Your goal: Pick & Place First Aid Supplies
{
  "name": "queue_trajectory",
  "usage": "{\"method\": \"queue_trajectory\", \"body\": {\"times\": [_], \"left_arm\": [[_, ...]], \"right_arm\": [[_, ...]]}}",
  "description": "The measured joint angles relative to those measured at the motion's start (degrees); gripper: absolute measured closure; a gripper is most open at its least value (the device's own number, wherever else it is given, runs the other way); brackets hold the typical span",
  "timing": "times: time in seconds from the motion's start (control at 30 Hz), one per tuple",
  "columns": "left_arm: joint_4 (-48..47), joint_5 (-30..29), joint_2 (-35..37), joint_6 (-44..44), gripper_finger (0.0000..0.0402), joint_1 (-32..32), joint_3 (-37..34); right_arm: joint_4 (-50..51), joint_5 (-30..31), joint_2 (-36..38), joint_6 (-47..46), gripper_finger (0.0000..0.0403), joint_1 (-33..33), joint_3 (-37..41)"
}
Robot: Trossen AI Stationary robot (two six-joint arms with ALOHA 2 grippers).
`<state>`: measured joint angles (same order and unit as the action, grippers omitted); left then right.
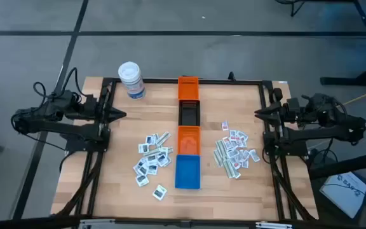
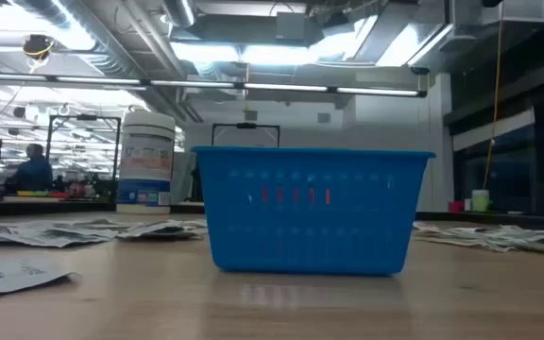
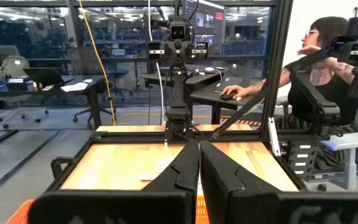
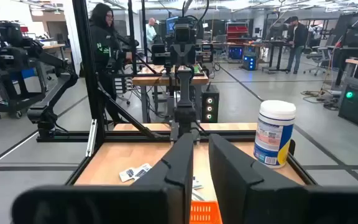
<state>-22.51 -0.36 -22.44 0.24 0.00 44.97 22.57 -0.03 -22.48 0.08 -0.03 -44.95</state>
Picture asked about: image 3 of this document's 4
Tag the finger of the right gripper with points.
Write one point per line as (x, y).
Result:
(185, 53)
(172, 53)

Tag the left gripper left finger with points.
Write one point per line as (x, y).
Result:
(182, 174)

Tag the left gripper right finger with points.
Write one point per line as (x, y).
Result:
(222, 180)

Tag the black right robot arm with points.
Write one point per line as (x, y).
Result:
(178, 93)

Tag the white round device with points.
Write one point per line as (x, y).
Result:
(209, 70)

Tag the small black desk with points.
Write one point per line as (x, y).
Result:
(197, 80)

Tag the large monitor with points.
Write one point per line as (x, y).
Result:
(208, 18)

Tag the dark blue office chair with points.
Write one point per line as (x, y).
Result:
(117, 73)

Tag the black keyboard desk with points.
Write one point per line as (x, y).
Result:
(204, 96)

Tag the black keyboard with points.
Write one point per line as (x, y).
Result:
(230, 83)

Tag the black office chair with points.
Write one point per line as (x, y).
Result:
(106, 86)

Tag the black computer mouse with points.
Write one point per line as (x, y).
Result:
(227, 97)

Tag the long black desk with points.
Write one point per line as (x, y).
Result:
(94, 105)

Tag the white paper sheet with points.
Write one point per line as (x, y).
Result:
(73, 87)

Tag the black laptop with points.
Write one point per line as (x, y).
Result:
(42, 76)

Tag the white step stool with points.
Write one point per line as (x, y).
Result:
(350, 141)

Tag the beige office chair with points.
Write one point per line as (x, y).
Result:
(14, 65)

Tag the black desk box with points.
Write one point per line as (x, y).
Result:
(16, 85)

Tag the person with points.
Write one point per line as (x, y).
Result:
(331, 28)

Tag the orange plastic basket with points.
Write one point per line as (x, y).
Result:
(20, 214)

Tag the black stand pole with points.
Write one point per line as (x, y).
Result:
(356, 12)

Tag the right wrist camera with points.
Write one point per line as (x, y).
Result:
(177, 32)

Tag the white metal bracket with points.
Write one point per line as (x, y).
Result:
(273, 137)

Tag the black aluminium frame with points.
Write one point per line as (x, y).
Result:
(275, 77)

